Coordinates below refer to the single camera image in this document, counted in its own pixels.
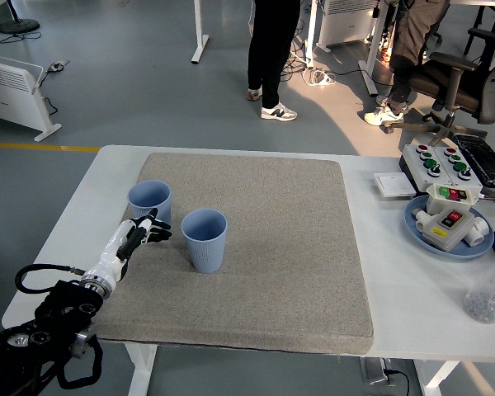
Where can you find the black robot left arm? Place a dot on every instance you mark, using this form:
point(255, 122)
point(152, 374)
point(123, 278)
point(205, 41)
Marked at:
point(62, 307)

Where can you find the white panel heater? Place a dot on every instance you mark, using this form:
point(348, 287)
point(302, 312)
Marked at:
point(12, 95)
point(342, 24)

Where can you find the grey red-black switch box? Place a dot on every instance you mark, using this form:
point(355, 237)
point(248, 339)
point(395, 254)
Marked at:
point(449, 237)

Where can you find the seated person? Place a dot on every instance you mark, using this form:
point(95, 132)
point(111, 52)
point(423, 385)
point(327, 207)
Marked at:
point(408, 41)

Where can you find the standing person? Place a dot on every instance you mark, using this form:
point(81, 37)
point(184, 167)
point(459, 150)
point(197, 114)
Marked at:
point(268, 49)

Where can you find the blue plate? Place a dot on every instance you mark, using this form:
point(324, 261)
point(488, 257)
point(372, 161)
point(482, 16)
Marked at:
point(458, 252)

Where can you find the white green-red switch box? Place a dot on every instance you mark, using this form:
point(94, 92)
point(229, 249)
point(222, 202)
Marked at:
point(437, 202)

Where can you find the white table leg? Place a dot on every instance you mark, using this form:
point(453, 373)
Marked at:
point(437, 379)
point(142, 371)

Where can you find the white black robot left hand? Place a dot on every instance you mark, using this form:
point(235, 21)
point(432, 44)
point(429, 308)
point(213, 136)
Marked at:
point(115, 243)

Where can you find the white desk leg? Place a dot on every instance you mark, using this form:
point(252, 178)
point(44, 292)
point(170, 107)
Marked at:
point(200, 33)
point(311, 33)
point(373, 53)

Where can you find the grey-brown mat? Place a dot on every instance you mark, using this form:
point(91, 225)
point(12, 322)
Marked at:
point(251, 247)

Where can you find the white pipe fitting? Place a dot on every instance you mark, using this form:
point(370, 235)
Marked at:
point(478, 233)
point(421, 220)

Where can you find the black round stand base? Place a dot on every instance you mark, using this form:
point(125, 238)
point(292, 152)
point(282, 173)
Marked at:
point(18, 26)

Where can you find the clear bottle red cap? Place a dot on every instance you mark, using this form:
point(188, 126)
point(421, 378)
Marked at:
point(484, 297)

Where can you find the blue ribbed plastic cup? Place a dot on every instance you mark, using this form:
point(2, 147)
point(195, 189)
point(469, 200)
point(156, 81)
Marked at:
point(163, 206)
point(206, 253)

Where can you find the floor socket plug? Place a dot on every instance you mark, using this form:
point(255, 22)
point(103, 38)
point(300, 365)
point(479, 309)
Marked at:
point(57, 65)

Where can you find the white wall switch plate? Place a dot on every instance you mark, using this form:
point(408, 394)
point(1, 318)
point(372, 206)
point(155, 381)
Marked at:
point(394, 185)

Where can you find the black keyboard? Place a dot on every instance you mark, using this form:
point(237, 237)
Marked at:
point(486, 161)

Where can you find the black office chair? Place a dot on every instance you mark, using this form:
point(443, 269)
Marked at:
point(491, 90)

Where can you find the white four-button control box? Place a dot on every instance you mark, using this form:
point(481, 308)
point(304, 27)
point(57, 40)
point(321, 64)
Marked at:
point(412, 160)
point(443, 161)

